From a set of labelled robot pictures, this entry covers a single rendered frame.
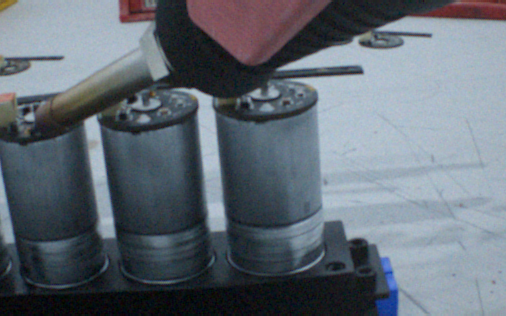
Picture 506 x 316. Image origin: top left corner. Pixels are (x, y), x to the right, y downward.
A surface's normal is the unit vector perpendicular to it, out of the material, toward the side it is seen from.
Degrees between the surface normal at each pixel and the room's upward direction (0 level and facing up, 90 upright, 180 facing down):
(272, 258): 90
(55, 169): 90
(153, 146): 90
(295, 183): 90
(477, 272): 0
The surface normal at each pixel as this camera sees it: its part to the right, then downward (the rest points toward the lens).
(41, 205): 0.07, 0.38
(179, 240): 0.41, 0.32
